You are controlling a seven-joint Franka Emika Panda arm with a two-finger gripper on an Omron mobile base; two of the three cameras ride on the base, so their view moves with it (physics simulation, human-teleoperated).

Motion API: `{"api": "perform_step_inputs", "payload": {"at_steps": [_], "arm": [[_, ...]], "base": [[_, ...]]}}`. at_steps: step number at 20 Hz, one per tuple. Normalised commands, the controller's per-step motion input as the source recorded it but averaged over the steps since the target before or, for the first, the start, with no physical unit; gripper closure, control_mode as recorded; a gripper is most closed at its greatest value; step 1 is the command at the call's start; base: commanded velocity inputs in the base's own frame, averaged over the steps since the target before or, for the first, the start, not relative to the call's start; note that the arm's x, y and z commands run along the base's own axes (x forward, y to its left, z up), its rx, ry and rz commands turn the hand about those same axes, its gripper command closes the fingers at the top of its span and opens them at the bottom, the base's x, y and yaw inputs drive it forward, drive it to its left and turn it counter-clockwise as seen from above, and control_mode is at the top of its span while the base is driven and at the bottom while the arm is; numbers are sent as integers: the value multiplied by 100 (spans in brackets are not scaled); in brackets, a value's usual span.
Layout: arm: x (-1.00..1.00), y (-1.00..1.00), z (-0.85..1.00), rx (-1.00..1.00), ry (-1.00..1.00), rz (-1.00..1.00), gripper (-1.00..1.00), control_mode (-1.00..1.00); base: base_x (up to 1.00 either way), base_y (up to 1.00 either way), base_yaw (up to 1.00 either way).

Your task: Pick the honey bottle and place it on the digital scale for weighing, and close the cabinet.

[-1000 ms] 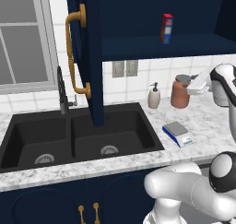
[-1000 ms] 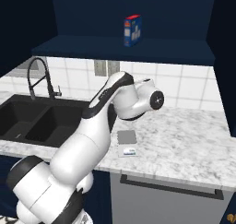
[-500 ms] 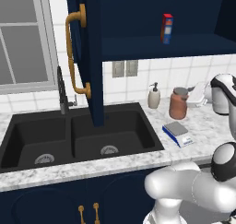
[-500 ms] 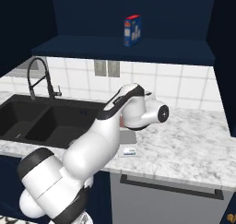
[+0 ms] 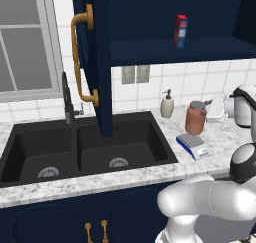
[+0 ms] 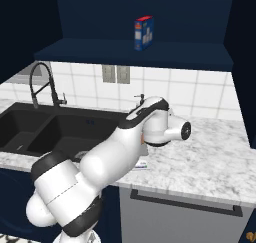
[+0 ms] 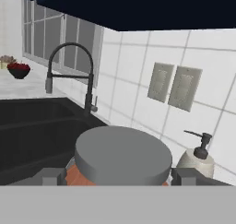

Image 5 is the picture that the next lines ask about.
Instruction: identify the navy base cupboard door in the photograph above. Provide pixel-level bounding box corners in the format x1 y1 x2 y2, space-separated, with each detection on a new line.
94 181 178 243
0 195 97 243

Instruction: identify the blue and white digital scale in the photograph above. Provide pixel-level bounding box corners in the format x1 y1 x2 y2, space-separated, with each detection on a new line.
175 132 211 161

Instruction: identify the grey framed window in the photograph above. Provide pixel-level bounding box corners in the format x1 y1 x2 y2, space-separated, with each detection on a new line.
0 0 64 103

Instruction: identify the red and blue box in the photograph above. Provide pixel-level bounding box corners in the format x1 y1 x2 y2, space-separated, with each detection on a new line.
173 14 189 49

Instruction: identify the beige soap dispenser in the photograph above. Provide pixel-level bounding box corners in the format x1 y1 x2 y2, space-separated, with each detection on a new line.
160 88 175 119

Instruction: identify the brown honey bottle grey lid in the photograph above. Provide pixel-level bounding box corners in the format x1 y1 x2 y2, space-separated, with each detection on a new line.
184 100 208 136

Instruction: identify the black double sink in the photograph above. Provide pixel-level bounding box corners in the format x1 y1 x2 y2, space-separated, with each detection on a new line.
0 110 180 189

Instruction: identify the navy cabinet door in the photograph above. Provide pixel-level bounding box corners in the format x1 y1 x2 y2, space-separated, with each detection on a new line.
70 0 114 139
232 0 256 47

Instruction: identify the gold cabinet door handle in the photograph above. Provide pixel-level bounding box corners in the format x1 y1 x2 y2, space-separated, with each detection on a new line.
70 4 100 109

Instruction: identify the grey wall outlet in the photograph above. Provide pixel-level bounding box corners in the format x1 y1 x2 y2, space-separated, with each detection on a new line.
121 66 136 85
136 65 151 84

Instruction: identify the gold base cupboard handle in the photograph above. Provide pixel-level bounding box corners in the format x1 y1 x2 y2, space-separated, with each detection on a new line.
100 219 110 243
84 222 94 243

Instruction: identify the navy wall cabinet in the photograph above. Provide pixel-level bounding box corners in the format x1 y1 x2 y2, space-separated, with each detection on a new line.
108 0 256 68

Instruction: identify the dark grey tap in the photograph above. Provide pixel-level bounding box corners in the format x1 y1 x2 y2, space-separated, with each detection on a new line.
61 71 84 125

